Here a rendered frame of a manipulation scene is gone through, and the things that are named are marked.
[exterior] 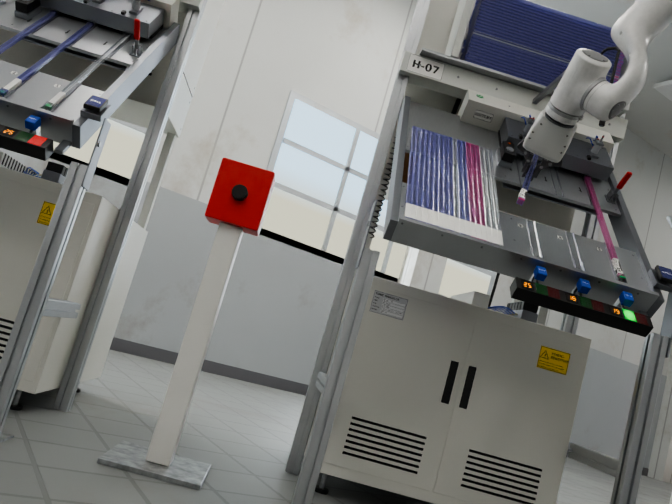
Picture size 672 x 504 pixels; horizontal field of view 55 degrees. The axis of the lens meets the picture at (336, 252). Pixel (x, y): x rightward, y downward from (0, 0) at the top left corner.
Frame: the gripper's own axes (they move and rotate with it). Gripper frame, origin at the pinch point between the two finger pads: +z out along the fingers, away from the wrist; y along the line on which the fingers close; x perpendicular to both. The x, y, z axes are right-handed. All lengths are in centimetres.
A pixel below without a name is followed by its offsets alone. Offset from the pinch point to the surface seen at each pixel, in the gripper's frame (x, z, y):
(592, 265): 6.7, 13.1, -24.4
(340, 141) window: -267, 175, 121
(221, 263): 44, 37, 58
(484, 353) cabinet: 13, 51, -13
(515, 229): 6.6, 13.5, -3.6
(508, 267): 20.4, 15.7, -5.6
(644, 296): 10.9, 12.0, -37.7
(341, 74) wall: -295, 139, 144
